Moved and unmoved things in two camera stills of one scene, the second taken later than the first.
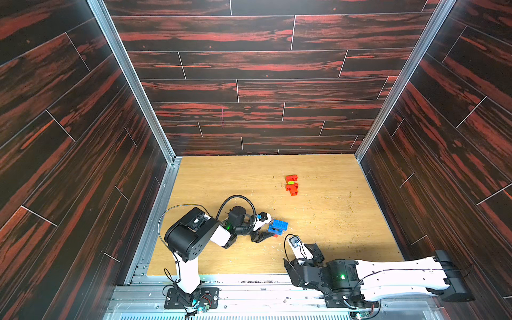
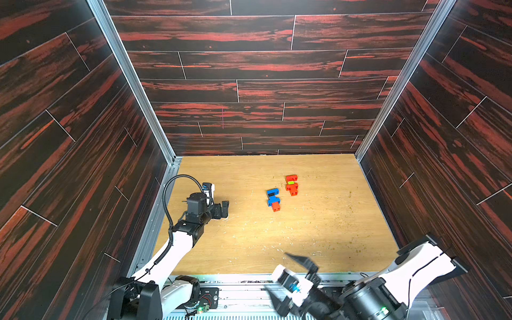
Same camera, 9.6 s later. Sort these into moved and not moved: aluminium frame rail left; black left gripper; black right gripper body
Moved: black right gripper body; black left gripper
Not moved: aluminium frame rail left
